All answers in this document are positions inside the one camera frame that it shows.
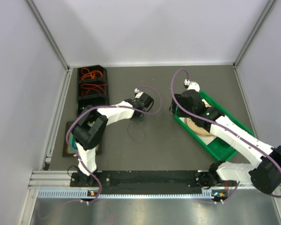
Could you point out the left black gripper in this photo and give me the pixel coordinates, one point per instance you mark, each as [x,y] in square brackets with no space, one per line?
[138,119]

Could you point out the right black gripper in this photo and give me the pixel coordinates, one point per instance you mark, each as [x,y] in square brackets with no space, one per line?
[173,108]

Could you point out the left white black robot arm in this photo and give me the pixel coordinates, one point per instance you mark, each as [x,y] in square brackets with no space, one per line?
[85,134]

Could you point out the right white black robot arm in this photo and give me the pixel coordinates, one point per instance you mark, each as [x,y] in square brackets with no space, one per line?
[263,170]

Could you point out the beige painted ceramic plate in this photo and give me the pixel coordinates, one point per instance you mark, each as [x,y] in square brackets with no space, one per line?
[197,130]

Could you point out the white square board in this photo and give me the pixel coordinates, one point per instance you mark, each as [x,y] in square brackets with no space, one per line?
[206,139]

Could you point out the black compartment organizer bin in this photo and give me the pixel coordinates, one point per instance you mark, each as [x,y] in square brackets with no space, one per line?
[92,87]

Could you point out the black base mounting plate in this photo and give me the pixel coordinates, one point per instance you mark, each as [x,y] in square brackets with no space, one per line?
[192,178]

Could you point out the aluminium front frame rail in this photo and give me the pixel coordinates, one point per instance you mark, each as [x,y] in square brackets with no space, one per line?
[63,179]

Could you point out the grey slotted cable duct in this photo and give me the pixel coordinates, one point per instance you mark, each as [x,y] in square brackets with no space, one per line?
[86,194]

